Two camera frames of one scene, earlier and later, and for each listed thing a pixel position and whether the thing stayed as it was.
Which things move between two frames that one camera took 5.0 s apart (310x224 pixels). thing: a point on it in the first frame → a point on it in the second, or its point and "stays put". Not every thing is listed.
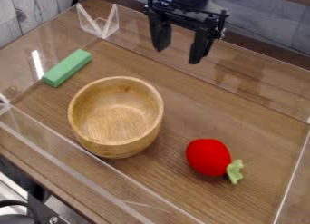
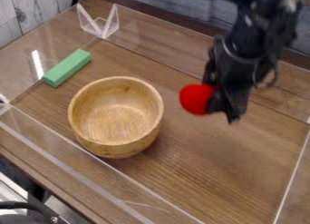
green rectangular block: [67, 68] stays put
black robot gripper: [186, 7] → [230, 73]
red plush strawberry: [208, 155] → [195, 97]
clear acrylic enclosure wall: [172, 141] stays put
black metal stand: [40, 213] stays put
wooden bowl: [115, 113] stays put
